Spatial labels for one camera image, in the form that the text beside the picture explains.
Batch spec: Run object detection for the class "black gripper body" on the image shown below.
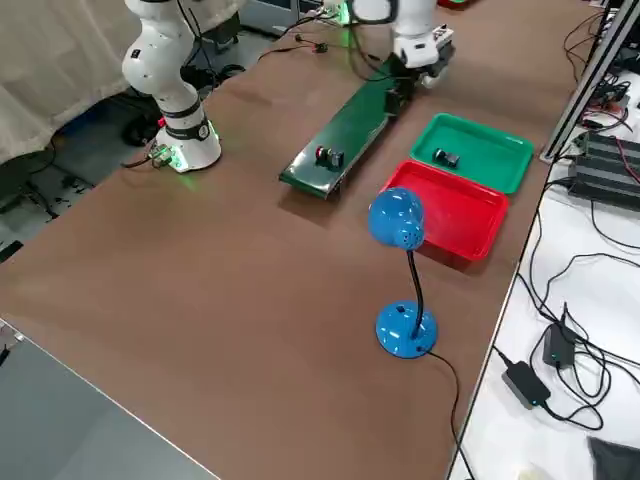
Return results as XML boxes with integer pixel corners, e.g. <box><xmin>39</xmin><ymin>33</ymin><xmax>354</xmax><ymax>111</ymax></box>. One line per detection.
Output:
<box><xmin>396</xmin><ymin>64</ymin><xmax>427</xmax><ymax>92</ymax></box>

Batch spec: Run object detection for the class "green-capped push-button part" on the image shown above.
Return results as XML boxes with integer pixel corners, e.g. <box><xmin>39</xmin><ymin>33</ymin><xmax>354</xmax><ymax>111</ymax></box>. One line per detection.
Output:
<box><xmin>431</xmin><ymin>147</ymin><xmax>462</xmax><ymax>168</ymax></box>

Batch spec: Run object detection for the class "red-capped push-button part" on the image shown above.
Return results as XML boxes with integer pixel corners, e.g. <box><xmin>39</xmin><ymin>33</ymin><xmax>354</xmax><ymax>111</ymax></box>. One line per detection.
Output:
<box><xmin>314</xmin><ymin>145</ymin><xmax>346</xmax><ymax>168</ymax></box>

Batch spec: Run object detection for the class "green belt conveyor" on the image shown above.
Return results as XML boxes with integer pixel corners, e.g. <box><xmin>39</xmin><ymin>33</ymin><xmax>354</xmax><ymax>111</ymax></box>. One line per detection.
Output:
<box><xmin>278</xmin><ymin>54</ymin><xmax>416</xmax><ymax>202</ymax></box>

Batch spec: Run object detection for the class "large green plastic tray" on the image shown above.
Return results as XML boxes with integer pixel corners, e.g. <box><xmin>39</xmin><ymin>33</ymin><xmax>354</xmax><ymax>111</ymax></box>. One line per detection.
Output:
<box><xmin>409</xmin><ymin>112</ymin><xmax>536</xmax><ymax>196</ymax></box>

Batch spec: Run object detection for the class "blue desk lamp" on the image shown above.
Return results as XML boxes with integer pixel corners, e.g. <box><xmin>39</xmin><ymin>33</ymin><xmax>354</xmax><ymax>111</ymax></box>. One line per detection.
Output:
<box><xmin>367</xmin><ymin>186</ymin><xmax>443</xmax><ymax>361</ymax></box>

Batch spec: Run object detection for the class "red plastic tray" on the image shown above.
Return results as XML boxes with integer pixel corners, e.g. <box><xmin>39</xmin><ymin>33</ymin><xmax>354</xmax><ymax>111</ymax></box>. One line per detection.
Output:
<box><xmin>377</xmin><ymin>159</ymin><xmax>511</xmax><ymax>264</ymax></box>

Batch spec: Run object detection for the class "black finned power supply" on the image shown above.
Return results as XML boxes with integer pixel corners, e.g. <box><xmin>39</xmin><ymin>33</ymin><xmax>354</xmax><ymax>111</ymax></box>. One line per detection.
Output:
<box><xmin>566</xmin><ymin>130</ymin><xmax>640</xmax><ymax>204</ymax></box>

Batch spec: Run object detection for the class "black power adapter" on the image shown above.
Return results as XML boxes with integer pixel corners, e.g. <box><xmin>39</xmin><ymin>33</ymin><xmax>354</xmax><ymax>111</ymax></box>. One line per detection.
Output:
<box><xmin>541</xmin><ymin>319</ymin><xmax>582</xmax><ymax>371</ymax></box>
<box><xmin>500</xmin><ymin>360</ymin><xmax>553</xmax><ymax>411</ymax></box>

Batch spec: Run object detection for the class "beige curtain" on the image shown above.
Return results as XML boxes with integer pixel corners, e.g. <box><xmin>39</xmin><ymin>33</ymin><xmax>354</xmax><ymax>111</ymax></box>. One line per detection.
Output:
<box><xmin>0</xmin><ymin>0</ymin><xmax>166</xmax><ymax>166</ymax></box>

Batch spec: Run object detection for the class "grey cloth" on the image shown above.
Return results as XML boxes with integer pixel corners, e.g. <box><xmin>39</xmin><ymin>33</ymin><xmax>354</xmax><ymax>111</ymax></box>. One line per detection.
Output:
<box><xmin>586</xmin><ymin>435</ymin><xmax>640</xmax><ymax>480</ymax></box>

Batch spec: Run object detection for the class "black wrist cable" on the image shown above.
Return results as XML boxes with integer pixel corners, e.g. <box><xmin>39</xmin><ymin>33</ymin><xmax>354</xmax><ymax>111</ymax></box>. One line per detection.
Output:
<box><xmin>343</xmin><ymin>19</ymin><xmax>396</xmax><ymax>82</ymax></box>

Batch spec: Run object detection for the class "red-black conveyor cable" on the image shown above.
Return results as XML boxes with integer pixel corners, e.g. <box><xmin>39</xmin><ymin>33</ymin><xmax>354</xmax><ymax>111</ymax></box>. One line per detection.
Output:
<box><xmin>257</xmin><ymin>29</ymin><xmax>331</xmax><ymax>64</ymax></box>

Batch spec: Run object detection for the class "aluminium frame post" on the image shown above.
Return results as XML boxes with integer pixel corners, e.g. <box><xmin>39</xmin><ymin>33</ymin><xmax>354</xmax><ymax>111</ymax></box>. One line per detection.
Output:
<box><xmin>538</xmin><ymin>0</ymin><xmax>640</xmax><ymax>163</ymax></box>

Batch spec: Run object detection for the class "black lamp cable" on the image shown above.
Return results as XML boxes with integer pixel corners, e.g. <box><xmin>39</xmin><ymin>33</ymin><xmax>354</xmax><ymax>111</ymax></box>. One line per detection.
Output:
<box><xmin>418</xmin><ymin>348</ymin><xmax>477</xmax><ymax>480</ymax></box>

